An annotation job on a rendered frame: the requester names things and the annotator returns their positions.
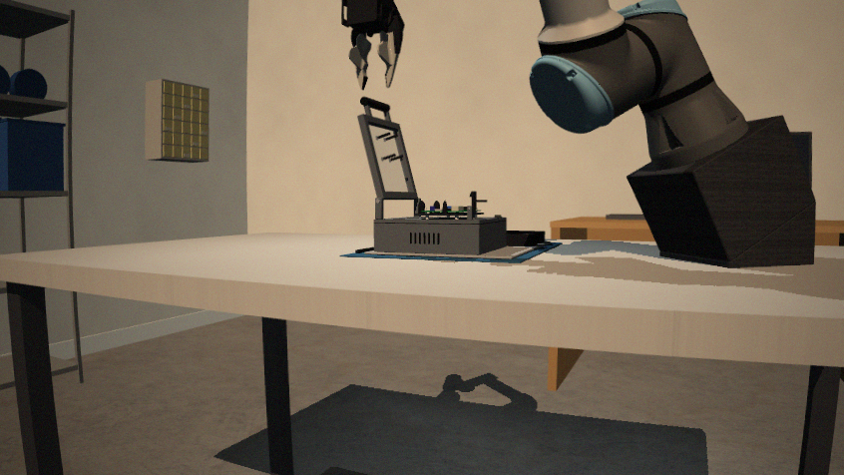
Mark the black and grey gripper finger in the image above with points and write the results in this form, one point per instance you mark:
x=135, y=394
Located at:
x=358, y=55
x=389, y=48

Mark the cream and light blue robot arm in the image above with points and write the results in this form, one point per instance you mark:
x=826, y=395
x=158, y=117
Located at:
x=588, y=76

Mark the green circuit board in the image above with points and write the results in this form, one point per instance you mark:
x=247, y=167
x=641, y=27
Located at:
x=457, y=209

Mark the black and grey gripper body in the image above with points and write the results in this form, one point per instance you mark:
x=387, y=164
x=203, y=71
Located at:
x=363, y=15

